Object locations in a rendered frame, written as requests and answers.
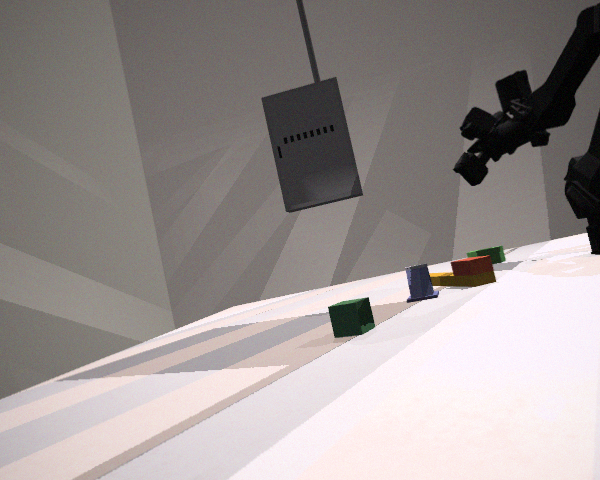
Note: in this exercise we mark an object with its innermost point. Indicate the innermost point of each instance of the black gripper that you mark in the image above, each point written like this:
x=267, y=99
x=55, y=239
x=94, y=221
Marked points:
x=473, y=168

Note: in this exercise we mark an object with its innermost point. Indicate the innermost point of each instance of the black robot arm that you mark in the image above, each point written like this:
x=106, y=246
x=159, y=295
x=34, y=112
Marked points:
x=550, y=106

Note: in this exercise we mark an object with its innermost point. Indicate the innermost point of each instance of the green rectangular block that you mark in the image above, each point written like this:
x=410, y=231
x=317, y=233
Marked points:
x=496, y=254

